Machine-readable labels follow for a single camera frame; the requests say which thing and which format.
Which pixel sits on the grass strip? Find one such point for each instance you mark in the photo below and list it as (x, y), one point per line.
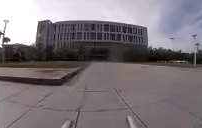
(35, 64)

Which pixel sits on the row of trees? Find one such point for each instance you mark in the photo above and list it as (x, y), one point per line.
(169, 55)

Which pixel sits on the curved grey building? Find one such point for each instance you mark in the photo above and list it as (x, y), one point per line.
(95, 35)

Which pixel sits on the raised paved platform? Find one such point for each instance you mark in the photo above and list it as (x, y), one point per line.
(29, 73)

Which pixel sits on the robot's own part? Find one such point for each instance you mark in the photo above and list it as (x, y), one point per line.
(66, 124)
(131, 122)

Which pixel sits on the lamp pole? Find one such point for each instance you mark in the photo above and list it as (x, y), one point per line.
(195, 53)
(3, 43)

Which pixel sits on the grey paved plaza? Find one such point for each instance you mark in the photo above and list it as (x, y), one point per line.
(129, 93)

